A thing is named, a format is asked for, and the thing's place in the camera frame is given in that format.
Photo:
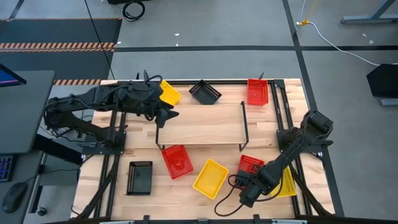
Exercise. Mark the computer monitor with blue screen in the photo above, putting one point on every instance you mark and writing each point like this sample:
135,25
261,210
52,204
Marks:
9,77

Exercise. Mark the black angular floor stand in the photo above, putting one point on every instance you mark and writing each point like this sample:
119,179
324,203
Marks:
384,81

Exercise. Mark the backlit computer keyboard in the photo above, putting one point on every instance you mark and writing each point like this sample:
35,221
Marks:
6,168

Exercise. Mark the yellow plastic slotted basket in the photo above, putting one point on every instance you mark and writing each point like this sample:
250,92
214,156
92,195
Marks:
171,93
211,179
289,186

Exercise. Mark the black computer mouse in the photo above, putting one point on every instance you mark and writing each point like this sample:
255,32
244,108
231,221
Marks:
14,197

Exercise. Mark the grey metal foot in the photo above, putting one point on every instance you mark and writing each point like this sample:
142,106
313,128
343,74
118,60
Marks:
390,102

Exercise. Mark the wooden shelf with black frame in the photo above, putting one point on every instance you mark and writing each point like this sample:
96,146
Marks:
202,124

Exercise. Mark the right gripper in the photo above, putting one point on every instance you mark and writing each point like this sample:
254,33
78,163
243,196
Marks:
258,182

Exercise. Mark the black plastic slotted basket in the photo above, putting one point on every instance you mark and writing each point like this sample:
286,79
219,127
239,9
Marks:
205,92
140,179

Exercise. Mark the black aluminium table frame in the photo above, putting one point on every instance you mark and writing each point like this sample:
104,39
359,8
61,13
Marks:
105,151

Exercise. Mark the red plastic slotted basket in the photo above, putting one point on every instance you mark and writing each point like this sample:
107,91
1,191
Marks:
258,92
248,162
177,161

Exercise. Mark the black mat with hazard stripes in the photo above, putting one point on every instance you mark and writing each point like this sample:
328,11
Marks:
62,31

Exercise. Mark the grey metal desk leg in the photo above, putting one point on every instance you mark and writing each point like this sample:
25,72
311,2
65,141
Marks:
357,20

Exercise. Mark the black floor box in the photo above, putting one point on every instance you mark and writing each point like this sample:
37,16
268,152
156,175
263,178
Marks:
124,1

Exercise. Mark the dark grey flat panel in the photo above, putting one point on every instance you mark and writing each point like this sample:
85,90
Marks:
25,118

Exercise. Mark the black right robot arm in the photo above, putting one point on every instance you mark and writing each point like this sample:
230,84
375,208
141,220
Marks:
317,124

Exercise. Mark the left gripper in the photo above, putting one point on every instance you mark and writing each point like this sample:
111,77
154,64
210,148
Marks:
152,99

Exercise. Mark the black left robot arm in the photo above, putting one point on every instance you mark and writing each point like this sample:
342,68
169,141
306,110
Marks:
105,98

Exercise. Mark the grey side desk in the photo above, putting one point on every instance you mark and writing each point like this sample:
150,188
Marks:
25,168

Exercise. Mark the black round knob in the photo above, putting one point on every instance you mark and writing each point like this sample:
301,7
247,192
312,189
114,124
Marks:
41,211

